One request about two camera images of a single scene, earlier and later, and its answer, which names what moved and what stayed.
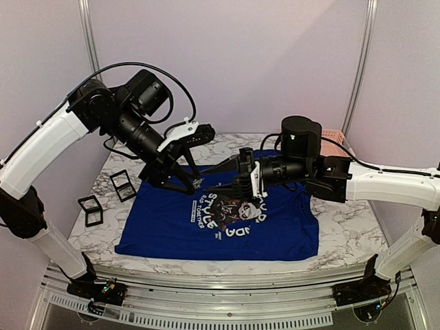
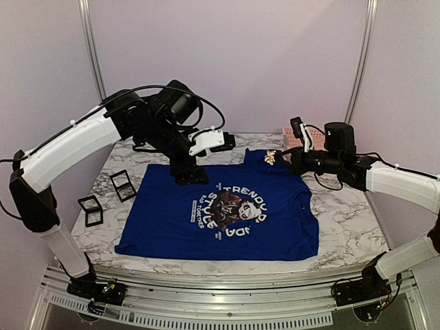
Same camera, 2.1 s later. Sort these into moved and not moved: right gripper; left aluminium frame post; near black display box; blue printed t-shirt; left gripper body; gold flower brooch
Moved: left gripper body; right gripper
Not moved: gold flower brooch; left aluminium frame post; near black display box; blue printed t-shirt
